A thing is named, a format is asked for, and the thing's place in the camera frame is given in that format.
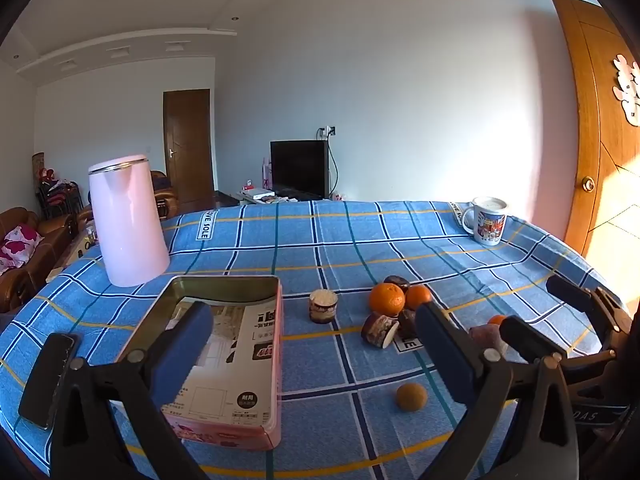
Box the white printed mug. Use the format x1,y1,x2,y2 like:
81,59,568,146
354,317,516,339
461,196,509,246

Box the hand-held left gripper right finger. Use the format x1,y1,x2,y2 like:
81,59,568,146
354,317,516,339
414,302,581,480

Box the brown round fruit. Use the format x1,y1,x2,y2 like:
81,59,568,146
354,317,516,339
396,383,429,412

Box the pink electric kettle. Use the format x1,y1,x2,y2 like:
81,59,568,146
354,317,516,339
88,155,172,288

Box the large orange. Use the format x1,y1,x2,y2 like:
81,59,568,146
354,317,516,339
369,283,406,317

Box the coffee table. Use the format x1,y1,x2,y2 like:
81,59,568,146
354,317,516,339
47,225,103,283

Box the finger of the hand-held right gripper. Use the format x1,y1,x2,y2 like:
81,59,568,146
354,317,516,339
499,315,568,361
546,275,635,336

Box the pink floral pillow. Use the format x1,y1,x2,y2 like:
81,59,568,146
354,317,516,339
0,225,45,273

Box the blue plaid tablecloth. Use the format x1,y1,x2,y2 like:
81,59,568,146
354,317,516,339
0,200,626,480

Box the pink tin box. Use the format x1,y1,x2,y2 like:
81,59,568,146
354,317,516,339
116,275,284,451

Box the dark brown door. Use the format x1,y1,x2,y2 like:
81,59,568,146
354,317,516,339
163,89,215,211

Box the white door decoration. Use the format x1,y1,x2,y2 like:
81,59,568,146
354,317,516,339
613,52,640,126

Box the television power cable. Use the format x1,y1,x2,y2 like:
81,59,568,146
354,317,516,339
326,135,342,197

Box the low television stand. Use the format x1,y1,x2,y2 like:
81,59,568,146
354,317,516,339
235,187,328,206

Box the stacked chairs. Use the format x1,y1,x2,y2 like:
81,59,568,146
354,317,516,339
34,166,84,219

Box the brown leather sofa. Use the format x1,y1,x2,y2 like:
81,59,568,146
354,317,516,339
0,206,77,311

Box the orange wooden door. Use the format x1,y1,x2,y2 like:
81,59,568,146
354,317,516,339
550,0,640,281

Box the black smartphone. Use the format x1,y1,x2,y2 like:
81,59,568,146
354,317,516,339
19,332,81,430

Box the black television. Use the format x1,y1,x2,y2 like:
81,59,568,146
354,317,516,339
270,140,330,200

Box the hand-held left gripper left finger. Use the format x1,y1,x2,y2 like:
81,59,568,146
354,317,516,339
50,301,216,480

